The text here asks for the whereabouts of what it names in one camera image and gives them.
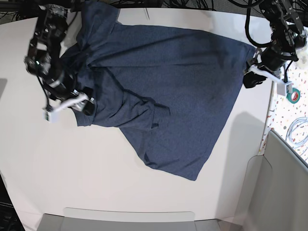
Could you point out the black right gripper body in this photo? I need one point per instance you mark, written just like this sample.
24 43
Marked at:
64 89

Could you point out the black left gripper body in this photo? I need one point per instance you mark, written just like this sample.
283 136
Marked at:
271 61

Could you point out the dark blue t-shirt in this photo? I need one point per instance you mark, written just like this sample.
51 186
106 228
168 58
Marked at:
169 90

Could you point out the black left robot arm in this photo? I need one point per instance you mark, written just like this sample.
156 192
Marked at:
288 36

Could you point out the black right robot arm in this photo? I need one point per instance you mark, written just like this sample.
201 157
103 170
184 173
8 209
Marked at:
43 57

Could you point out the green tape roll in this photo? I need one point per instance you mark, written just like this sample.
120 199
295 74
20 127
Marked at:
294 96

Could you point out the terrazzo pattern side table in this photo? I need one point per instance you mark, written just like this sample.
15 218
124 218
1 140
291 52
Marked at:
289 120

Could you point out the grey bin bottom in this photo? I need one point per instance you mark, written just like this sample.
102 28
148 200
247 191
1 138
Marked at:
95 220

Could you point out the grey bin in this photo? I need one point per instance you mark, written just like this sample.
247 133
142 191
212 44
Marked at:
274 195
95 220

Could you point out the grey bin right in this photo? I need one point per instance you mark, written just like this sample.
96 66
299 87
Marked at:
274 195

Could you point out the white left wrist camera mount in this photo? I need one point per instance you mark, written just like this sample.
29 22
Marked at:
284 86

